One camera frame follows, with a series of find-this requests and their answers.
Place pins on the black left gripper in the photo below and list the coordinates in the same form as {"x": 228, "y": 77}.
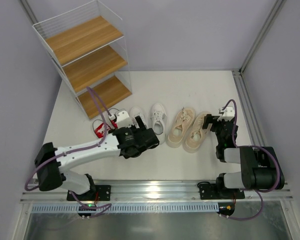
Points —
{"x": 145, "y": 135}

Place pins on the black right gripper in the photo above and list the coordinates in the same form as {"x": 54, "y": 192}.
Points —
{"x": 215, "y": 124}

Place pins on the white sneaker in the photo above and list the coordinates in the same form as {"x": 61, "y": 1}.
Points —
{"x": 159, "y": 119}
{"x": 138, "y": 112}

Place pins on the beige sneaker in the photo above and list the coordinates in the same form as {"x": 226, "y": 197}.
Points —
{"x": 197, "y": 134}
{"x": 182, "y": 122}

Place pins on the red canvas sneaker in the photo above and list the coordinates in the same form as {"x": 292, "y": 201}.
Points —
{"x": 99, "y": 128}
{"x": 112, "y": 118}

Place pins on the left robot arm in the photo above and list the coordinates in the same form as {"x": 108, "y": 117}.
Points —
{"x": 54, "y": 165}

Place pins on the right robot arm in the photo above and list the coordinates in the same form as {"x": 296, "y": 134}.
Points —
{"x": 259, "y": 166}

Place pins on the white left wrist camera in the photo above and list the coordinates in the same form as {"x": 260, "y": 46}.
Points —
{"x": 125, "y": 120}

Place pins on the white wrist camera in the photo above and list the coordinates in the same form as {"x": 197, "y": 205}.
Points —
{"x": 227, "y": 114}
{"x": 125, "y": 120}

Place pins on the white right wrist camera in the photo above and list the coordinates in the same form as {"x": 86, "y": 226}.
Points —
{"x": 227, "y": 114}

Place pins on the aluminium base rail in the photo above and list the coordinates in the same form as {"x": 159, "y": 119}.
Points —
{"x": 128, "y": 191}

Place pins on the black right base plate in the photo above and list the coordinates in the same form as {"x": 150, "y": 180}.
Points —
{"x": 213, "y": 191}

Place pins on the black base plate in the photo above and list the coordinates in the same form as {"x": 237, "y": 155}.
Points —
{"x": 213, "y": 191}
{"x": 102, "y": 192}

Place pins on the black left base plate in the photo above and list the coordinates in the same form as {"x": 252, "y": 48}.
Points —
{"x": 102, "y": 192}

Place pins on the grey slotted cable duct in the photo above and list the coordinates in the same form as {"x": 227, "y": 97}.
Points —
{"x": 116, "y": 208}

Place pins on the white wire shoe shelf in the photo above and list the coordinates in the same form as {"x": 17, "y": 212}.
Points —
{"x": 88, "y": 48}

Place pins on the aluminium corner frame post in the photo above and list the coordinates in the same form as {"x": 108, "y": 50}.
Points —
{"x": 269, "y": 21}

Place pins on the aluminium left frame post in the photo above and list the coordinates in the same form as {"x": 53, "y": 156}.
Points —
{"x": 28, "y": 11}

